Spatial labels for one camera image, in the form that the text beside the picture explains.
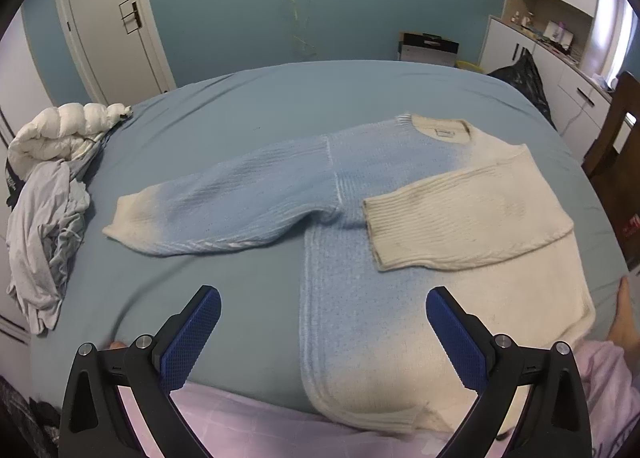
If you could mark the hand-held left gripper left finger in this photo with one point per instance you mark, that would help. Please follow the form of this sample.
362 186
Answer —
192 333

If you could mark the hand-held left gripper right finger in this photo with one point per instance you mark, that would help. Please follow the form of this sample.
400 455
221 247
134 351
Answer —
457 335

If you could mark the blue and cream knit sweater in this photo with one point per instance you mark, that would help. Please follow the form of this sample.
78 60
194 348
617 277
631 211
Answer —
350 288

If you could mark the person's right hand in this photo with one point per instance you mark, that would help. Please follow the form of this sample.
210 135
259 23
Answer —
625 313

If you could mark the grey crumpled cloth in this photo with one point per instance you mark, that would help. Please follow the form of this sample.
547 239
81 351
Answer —
40 238

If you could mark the dark printed cloth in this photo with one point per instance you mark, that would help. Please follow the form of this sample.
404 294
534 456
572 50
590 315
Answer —
12 183

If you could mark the bed with blue sheet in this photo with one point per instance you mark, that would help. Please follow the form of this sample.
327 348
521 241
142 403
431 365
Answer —
240 103

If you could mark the white puffer jacket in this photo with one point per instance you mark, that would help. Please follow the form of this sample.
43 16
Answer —
55 130

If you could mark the brown wooden chair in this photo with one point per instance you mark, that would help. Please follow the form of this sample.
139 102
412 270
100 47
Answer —
612 138

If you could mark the black plastic bag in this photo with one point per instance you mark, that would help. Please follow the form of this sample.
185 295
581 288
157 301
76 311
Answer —
527 80

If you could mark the black cardboard box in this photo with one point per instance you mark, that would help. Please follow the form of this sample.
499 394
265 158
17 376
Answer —
430 50

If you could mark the white door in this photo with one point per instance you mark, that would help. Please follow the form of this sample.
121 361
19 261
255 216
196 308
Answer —
107 13

